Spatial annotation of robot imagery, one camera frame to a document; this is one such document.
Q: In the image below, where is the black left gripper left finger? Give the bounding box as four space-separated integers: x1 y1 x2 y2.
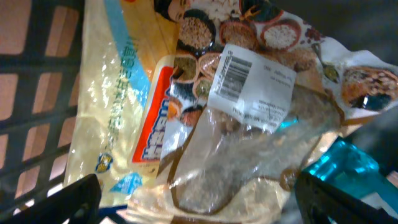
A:
1 174 101 224

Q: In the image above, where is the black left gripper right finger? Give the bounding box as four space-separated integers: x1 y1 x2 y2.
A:
295 172 397 224

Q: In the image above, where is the blue mouthwash bottle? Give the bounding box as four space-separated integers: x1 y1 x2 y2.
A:
275 116 398 215

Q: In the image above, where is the brown mushroom snack bag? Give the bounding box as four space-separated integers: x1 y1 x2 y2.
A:
126 1 397 223

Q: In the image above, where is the yellow wet wipes pack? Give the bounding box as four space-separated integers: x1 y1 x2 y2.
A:
65 0 178 207

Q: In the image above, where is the dark grey plastic basket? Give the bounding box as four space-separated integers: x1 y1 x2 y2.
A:
1 0 85 220

